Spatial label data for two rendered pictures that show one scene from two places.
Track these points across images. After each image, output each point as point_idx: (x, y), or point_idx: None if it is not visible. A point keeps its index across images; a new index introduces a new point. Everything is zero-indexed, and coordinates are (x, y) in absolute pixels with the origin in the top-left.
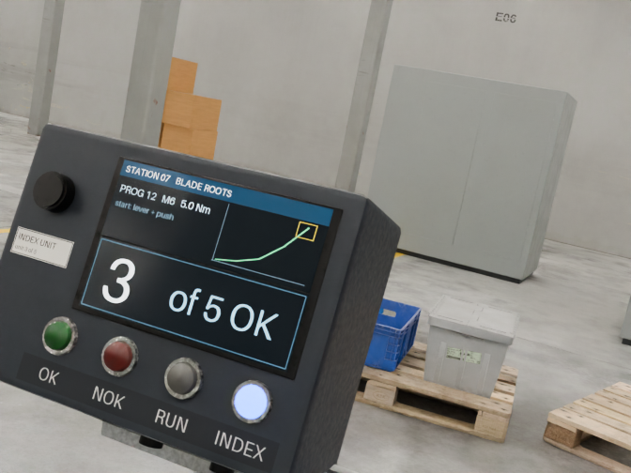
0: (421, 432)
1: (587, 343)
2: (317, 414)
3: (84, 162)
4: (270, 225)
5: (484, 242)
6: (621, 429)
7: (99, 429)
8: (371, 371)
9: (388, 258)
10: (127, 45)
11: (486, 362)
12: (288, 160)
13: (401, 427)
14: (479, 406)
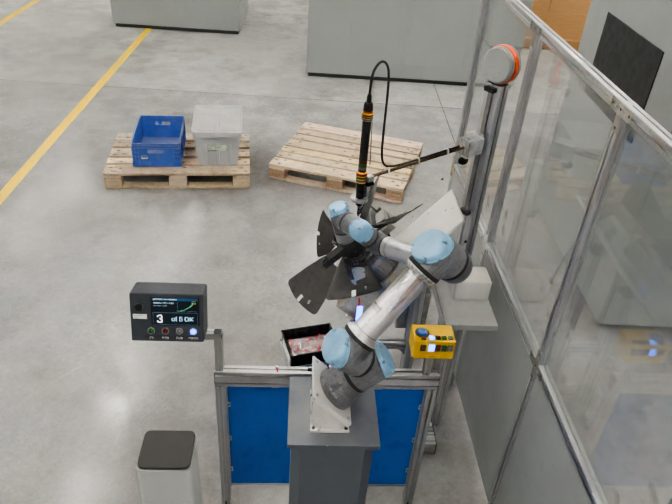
0: (206, 197)
1: (287, 83)
2: (204, 328)
3: (142, 299)
4: (186, 303)
5: (206, 9)
6: (305, 161)
7: (41, 263)
8: (169, 170)
9: (206, 292)
10: None
11: (230, 148)
12: None
13: (195, 198)
14: (232, 174)
